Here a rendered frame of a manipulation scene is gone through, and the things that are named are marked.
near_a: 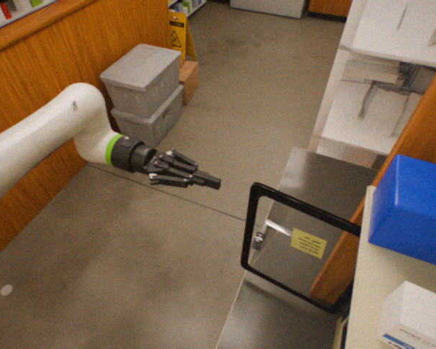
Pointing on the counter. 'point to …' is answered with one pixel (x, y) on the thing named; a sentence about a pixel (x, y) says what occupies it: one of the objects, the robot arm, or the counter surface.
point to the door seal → (306, 214)
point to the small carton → (415, 319)
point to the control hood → (384, 284)
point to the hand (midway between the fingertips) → (207, 180)
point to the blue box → (413, 210)
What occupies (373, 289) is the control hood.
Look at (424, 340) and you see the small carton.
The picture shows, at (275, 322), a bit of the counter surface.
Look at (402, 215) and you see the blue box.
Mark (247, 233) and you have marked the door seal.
